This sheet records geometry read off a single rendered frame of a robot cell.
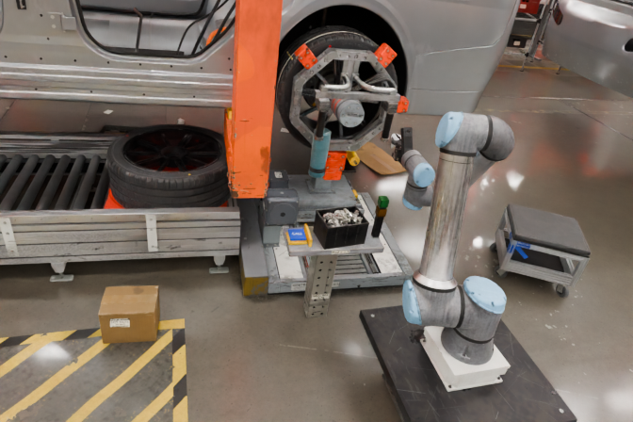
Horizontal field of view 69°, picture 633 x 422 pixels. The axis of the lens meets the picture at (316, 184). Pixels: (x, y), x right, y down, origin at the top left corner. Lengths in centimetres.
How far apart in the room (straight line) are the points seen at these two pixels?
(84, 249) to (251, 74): 116
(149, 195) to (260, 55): 93
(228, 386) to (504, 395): 105
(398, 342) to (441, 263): 45
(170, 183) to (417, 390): 141
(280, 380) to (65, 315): 101
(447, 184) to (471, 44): 137
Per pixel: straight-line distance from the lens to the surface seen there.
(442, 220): 157
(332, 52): 233
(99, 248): 244
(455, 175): 153
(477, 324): 174
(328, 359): 220
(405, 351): 191
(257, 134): 200
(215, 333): 225
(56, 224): 240
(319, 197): 278
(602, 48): 435
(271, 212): 240
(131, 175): 239
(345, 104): 230
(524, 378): 203
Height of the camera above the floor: 170
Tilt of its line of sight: 31 degrees down
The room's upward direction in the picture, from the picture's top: 8 degrees clockwise
